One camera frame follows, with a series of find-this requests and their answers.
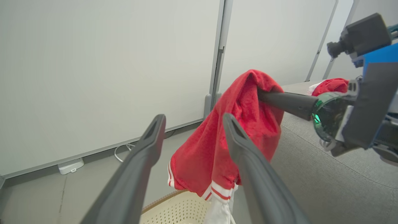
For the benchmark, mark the grey partition foot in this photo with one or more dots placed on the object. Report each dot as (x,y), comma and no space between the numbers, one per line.
(207,107)
(217,97)

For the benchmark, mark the cream perforated laundry basket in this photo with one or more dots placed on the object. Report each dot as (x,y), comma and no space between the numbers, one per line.
(177,211)

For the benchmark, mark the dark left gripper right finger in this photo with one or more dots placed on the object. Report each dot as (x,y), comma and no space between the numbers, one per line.
(267,199)

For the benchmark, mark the narrow white partition panel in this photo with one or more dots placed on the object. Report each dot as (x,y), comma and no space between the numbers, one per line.
(273,37)

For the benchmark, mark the teal right camera connector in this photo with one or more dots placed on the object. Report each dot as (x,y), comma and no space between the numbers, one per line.
(394,31)

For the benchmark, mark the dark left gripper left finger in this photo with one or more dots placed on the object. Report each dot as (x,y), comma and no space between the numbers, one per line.
(124,193)

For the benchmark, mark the red garment with striped cuffs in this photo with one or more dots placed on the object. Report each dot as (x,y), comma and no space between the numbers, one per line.
(202,149)

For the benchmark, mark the wide white partition panel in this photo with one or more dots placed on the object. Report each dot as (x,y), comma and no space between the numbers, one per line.
(93,62)

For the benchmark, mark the white floor power box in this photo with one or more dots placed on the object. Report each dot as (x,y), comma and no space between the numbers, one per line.
(71,166)

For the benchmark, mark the red garment with white lining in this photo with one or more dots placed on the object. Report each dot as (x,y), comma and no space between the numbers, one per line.
(332,85)

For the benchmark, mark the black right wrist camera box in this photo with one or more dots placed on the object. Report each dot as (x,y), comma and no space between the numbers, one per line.
(367,34)

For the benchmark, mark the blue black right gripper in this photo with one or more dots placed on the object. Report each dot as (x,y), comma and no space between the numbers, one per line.
(367,105)

